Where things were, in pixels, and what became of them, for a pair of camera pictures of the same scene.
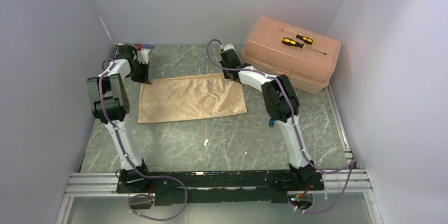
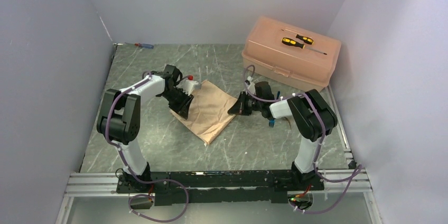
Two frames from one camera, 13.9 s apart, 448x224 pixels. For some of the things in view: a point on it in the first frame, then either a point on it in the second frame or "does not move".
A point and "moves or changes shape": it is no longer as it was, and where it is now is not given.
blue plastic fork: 271,122 does not move
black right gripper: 225,74 -> 239,108
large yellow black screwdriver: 291,42 does not move
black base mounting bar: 175,187 does not move
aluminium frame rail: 106,184 does not move
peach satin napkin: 188,96 moves or changes shape
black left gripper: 145,78 -> 182,108
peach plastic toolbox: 308,58 does not move
